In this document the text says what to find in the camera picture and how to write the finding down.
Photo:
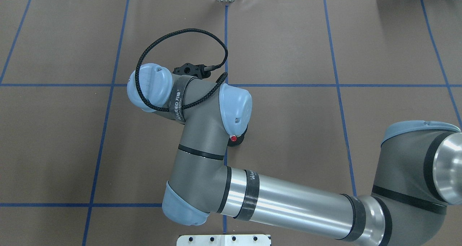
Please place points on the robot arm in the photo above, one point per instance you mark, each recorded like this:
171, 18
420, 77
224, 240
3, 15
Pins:
418, 174

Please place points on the black mesh pen holder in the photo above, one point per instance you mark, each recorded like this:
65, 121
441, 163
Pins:
235, 140

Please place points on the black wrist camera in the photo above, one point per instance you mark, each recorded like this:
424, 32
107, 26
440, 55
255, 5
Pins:
199, 71

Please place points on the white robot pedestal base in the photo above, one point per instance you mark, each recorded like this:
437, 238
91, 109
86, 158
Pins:
225, 240

